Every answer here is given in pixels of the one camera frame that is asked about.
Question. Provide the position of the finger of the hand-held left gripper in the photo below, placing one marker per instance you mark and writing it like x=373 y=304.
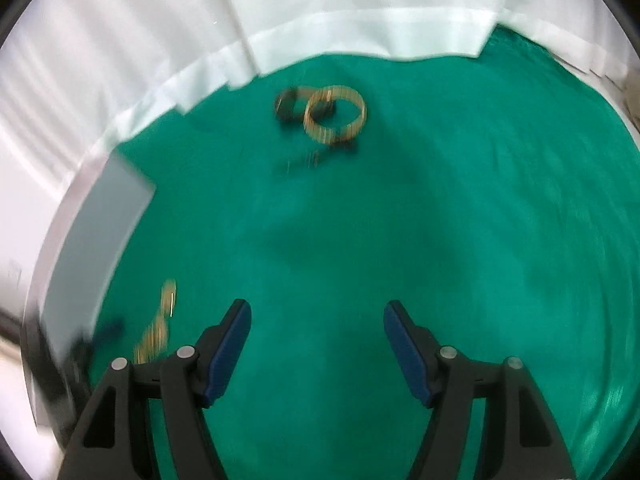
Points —
x=107 y=331

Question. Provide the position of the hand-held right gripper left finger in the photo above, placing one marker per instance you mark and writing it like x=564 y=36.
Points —
x=227 y=355

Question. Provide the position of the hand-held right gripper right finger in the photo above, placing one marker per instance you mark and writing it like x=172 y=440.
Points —
x=407 y=355

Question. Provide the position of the long white cardboard box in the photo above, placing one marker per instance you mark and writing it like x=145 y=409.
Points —
x=95 y=240

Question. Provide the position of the gold bangle stack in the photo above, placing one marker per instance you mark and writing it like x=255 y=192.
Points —
x=359 y=115

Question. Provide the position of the green velvet cloth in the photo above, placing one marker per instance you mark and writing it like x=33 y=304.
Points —
x=350 y=260

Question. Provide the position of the white curtain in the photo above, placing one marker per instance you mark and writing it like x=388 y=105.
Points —
x=375 y=5
x=100 y=35

